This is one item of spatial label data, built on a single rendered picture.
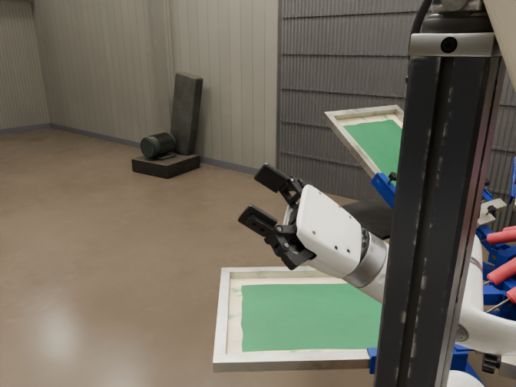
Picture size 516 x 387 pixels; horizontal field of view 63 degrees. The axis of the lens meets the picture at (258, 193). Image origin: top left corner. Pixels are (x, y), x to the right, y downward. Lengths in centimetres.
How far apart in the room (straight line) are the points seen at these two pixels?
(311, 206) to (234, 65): 606
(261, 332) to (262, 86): 500
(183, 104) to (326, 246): 638
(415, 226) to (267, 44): 588
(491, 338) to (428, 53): 35
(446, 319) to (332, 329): 124
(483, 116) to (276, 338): 130
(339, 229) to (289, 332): 102
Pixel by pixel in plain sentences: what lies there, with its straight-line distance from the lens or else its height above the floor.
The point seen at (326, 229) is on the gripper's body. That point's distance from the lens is 54.
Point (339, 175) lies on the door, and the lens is 568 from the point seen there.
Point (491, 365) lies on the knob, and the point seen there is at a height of 102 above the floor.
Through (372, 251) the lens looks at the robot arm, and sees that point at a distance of 57.
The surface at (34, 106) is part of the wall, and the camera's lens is 1158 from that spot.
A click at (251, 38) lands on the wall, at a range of 634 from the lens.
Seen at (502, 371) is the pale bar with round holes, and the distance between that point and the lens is 150.
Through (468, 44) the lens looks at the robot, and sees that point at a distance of 30.
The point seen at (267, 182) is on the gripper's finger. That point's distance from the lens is 59.
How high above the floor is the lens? 190
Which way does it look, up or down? 19 degrees down
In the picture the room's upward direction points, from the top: straight up
